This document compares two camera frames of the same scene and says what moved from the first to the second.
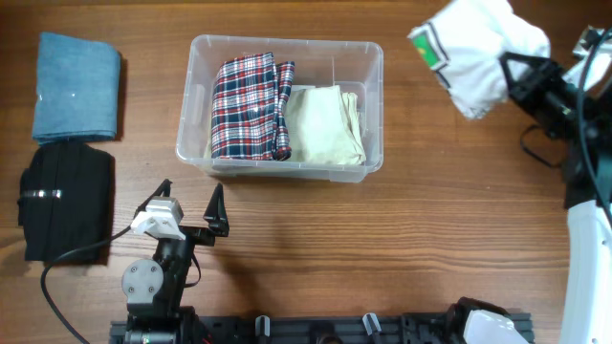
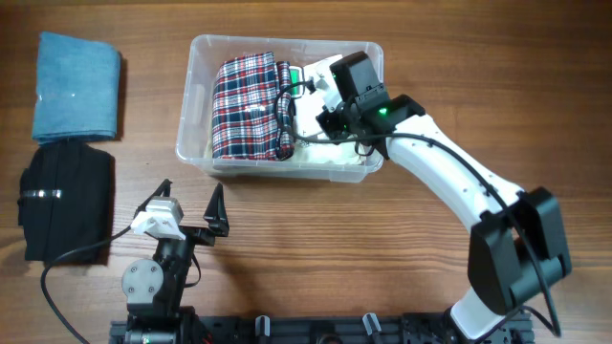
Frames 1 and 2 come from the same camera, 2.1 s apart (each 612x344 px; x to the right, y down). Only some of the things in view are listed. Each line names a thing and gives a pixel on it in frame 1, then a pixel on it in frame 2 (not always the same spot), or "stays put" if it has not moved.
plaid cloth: [250, 103] stays put
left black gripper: [216, 217] stays put
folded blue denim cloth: [77, 89] stays put
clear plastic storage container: [282, 109] stays put
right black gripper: [528, 94] -> [334, 130]
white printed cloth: [465, 44] -> [326, 95]
